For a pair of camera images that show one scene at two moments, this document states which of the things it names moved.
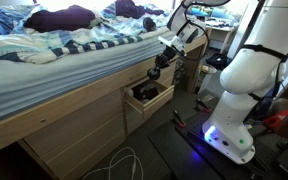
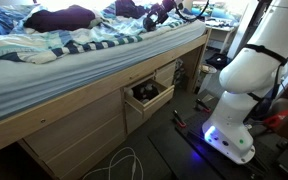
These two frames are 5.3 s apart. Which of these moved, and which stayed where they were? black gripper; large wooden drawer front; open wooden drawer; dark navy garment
Moved: black gripper
Stayed: large wooden drawer front; open wooden drawer; dark navy garment
